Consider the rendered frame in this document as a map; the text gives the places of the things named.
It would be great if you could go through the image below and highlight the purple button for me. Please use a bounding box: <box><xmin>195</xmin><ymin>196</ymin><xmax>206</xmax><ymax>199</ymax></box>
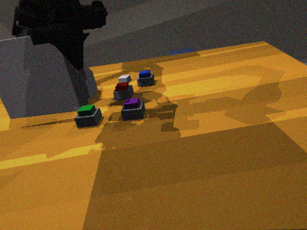
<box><xmin>121</xmin><ymin>98</ymin><xmax>146</xmax><ymax>121</ymax></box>

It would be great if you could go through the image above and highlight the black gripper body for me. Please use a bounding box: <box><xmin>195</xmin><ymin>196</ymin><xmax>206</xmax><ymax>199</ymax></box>
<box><xmin>29</xmin><ymin>0</ymin><xmax>95</xmax><ymax>46</ymax></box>

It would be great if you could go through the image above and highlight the green button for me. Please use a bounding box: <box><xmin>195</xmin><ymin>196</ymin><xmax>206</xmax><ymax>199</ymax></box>
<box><xmin>74</xmin><ymin>105</ymin><xmax>102</xmax><ymax>128</ymax></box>

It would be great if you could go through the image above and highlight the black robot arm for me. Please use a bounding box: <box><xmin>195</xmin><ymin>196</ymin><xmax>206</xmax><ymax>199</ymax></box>
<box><xmin>12</xmin><ymin>0</ymin><xmax>107</xmax><ymax>38</ymax></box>

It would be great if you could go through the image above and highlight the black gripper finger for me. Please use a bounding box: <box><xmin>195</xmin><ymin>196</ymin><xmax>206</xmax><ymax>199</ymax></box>
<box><xmin>50</xmin><ymin>36</ymin><xmax>82</xmax><ymax>70</ymax></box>
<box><xmin>77</xmin><ymin>33</ymin><xmax>89</xmax><ymax>68</ymax></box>

